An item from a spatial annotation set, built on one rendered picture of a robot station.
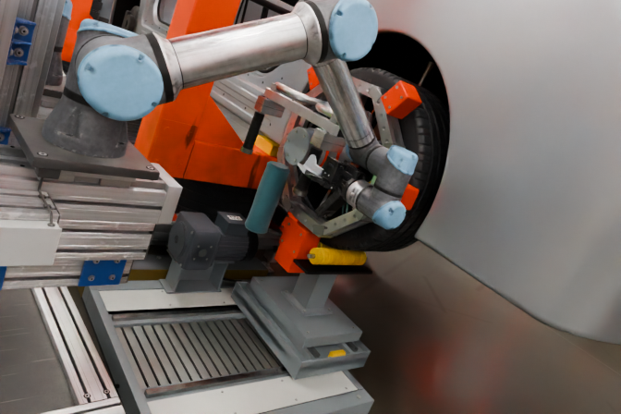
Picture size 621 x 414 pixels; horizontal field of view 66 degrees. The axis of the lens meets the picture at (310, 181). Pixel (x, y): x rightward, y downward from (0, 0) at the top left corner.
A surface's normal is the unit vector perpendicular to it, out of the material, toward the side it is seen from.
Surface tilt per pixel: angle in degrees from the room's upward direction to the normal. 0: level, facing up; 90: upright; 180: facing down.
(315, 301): 90
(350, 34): 86
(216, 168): 90
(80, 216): 90
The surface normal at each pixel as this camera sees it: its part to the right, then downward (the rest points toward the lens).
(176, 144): 0.57, 0.40
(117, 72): 0.34, 0.43
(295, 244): -0.74, -0.13
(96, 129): 0.60, 0.11
